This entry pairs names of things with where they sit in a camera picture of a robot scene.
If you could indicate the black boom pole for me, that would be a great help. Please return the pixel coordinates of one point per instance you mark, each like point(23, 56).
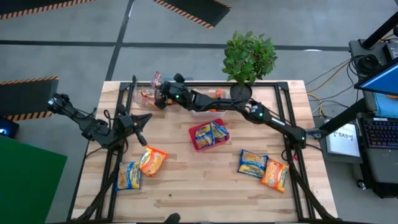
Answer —
point(379, 31)

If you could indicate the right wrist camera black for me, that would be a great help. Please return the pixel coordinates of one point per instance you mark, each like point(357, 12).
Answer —
point(179, 77)

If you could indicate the white plastic bin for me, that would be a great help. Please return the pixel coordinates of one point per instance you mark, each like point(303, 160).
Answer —
point(202, 114)

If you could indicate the grey computer desk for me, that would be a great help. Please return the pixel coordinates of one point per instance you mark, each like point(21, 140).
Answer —
point(382, 168)

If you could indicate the white label board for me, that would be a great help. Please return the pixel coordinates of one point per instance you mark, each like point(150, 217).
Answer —
point(343, 141)

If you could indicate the black plant pot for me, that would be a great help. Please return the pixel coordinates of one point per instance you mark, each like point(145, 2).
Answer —
point(241, 91)

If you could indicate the green potted tree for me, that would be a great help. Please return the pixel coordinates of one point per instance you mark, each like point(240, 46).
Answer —
point(248, 56)

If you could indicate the orange Maruchan ramen pack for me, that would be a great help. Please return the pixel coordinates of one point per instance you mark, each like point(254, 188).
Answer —
point(213, 109)
point(275, 174)
point(219, 93)
point(152, 160)

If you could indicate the red Maruchan ramen pack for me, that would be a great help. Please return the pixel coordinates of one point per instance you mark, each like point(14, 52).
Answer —
point(157, 79)
point(147, 97)

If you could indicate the clear plastic bin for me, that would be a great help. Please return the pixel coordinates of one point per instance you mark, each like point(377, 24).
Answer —
point(138, 99)

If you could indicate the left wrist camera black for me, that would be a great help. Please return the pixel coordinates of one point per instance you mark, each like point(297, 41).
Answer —
point(121, 109)

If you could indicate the light blue cloth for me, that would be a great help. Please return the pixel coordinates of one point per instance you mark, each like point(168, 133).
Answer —
point(388, 107)

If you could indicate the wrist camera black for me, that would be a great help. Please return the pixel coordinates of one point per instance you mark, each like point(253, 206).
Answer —
point(121, 109)
point(179, 77)

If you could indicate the black diagonal support beam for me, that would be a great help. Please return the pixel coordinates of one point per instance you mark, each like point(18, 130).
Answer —
point(342, 118)

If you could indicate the blue-screen computer monitor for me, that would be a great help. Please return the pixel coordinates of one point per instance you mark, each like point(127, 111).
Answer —
point(382, 82)

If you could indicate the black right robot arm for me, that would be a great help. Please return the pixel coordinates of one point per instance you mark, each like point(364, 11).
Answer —
point(264, 116)

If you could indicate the black device with blue light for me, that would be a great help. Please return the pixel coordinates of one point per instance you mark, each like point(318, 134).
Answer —
point(7, 129)

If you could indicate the red plastic bin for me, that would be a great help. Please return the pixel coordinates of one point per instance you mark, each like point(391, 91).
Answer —
point(194, 141)

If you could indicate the black table-level camera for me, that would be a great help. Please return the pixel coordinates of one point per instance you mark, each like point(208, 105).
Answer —
point(172, 218)

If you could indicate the black aluminium table frame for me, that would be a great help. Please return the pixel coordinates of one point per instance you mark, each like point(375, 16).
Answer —
point(202, 84)

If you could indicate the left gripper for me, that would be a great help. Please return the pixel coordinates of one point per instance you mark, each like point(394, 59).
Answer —
point(126, 122)

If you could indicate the black backlit keyboard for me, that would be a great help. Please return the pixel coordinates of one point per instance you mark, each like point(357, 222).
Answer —
point(382, 133)

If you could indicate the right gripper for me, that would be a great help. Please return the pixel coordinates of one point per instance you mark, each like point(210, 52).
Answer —
point(177, 95)

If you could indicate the black hazard-striped floor mat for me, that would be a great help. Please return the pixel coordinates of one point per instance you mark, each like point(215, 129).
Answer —
point(196, 7)
point(31, 6)
point(21, 99)

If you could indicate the green floor mat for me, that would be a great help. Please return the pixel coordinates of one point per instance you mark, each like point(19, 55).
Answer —
point(28, 180)

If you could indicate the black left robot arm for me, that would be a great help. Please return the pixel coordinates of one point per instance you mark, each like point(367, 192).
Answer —
point(93, 129)

